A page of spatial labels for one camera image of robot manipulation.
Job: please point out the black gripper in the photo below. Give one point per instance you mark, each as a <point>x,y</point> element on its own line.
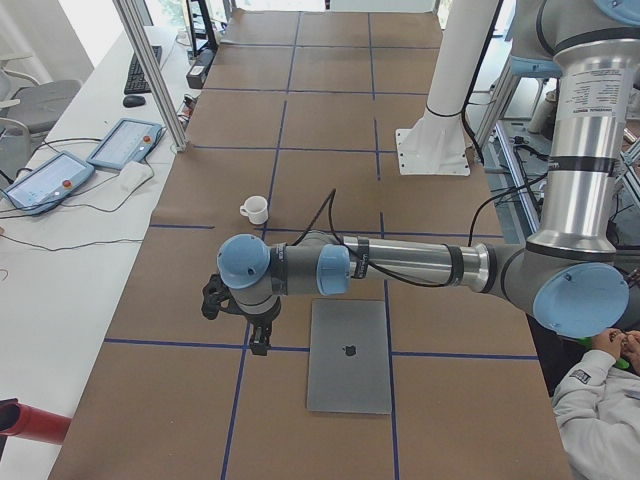
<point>262,319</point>

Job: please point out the white ceramic cup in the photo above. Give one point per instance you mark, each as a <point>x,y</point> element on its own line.
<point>255,209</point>

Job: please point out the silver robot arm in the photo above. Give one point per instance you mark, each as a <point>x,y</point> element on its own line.
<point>564,275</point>

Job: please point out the grey closed laptop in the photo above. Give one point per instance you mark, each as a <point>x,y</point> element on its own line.
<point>348,361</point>

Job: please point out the white folded cloth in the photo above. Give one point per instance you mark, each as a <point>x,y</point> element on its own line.
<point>133,175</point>

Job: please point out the far blue teach pendant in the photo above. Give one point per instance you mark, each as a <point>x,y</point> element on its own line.
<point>130,140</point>

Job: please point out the blue teach pendant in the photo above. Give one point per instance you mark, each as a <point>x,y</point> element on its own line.
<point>48,185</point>
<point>130,140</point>

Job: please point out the red cylinder bottle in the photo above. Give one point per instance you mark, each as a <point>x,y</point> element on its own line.
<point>28,422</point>

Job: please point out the near blue teach pendant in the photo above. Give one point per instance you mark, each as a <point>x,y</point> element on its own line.
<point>48,185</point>

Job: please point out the black computer mouse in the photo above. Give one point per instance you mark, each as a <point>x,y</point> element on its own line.
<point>133,101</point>

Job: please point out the black keyboard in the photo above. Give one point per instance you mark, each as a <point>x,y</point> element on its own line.
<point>136,82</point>

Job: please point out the grey office chair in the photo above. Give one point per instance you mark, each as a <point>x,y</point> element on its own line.
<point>28,106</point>

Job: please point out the person in grey sweater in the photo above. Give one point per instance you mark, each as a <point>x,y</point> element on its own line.
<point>596,408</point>

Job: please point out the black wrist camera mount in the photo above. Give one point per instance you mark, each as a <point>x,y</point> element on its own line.
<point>216,298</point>

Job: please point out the aluminium frame post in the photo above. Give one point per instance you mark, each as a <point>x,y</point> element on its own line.
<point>134,28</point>

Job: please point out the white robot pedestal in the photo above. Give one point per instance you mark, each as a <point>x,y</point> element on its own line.
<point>436,145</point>

